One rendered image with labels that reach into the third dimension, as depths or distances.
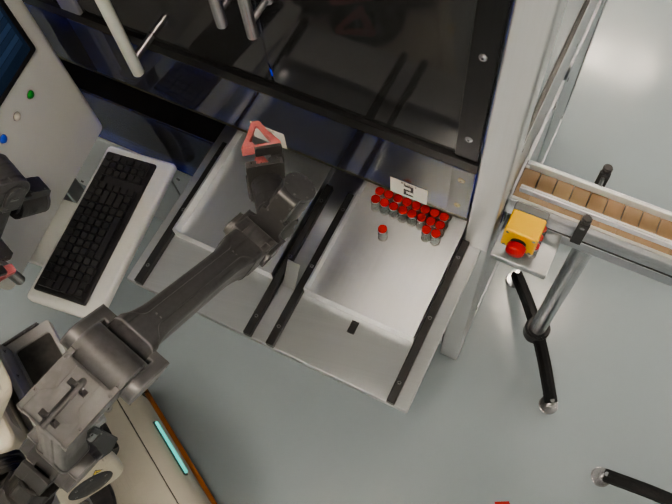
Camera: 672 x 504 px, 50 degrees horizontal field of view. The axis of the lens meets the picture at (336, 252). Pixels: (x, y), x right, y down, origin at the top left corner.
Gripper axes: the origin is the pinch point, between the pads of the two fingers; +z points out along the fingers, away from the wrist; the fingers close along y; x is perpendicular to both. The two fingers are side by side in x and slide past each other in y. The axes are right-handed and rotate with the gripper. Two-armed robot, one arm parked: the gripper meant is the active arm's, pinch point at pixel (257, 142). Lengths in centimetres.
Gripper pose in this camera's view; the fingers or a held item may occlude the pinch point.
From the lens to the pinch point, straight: 133.8
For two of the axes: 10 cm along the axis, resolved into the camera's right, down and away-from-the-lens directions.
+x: 9.7, -1.8, 1.3
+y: -0.2, 5.1, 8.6
